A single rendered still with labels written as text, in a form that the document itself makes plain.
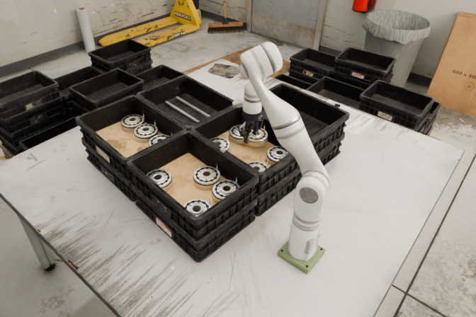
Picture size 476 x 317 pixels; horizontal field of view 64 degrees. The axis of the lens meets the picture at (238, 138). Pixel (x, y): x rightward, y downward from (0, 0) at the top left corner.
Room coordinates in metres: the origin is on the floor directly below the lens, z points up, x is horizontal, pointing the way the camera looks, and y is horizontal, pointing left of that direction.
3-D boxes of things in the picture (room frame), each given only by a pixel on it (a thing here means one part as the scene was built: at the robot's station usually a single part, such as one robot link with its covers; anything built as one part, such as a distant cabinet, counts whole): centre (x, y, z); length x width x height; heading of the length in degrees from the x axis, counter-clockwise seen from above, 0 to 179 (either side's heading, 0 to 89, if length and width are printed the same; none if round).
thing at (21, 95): (2.19, 1.45, 0.37); 0.40 x 0.30 x 0.45; 142
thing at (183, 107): (1.52, 0.24, 0.87); 0.40 x 0.30 x 0.11; 46
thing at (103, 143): (1.30, 0.45, 0.92); 0.40 x 0.30 x 0.02; 46
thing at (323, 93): (2.43, -0.73, 0.31); 0.40 x 0.30 x 0.34; 51
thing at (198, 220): (1.02, 0.16, 0.92); 0.40 x 0.30 x 0.02; 46
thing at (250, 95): (1.28, -0.06, 1.16); 0.09 x 0.07 x 0.15; 93
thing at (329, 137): (1.45, -0.25, 0.87); 0.40 x 0.30 x 0.11; 46
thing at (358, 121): (1.76, -0.56, 0.70); 0.33 x 0.23 x 0.01; 51
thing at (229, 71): (2.28, 0.10, 0.71); 0.22 x 0.19 x 0.01; 51
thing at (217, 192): (0.99, 0.04, 0.86); 0.10 x 0.10 x 0.01
